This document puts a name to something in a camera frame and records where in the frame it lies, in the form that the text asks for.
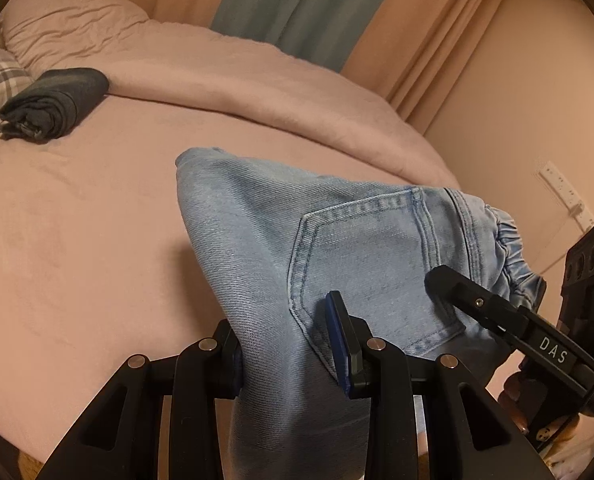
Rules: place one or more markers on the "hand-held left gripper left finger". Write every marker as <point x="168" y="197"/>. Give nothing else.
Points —
<point x="224" y="355"/>

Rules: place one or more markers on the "light blue denim pants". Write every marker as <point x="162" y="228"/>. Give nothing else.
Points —
<point x="277" y="240"/>

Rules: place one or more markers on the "teal curtain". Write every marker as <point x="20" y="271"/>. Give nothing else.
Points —
<point x="302" y="5"/>

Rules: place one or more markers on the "pink bed sheet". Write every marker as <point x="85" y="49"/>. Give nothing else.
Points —
<point x="87" y="230"/>

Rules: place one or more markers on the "white power strip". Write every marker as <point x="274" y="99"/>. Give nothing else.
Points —
<point x="564" y="190"/>

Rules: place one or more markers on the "folded dark denim pants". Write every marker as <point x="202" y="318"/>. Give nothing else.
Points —
<point x="57" y="95"/>

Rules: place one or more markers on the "pink duvet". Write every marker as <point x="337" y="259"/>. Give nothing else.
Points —
<point x="187" y="65"/>

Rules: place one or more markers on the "person's right hand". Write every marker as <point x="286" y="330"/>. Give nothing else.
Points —
<point x="513" y="397"/>

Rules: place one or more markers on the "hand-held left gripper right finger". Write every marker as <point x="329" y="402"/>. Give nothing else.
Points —
<point x="338" y="347"/>

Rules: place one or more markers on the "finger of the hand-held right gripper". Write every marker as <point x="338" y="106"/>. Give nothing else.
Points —
<point x="482" y="305"/>

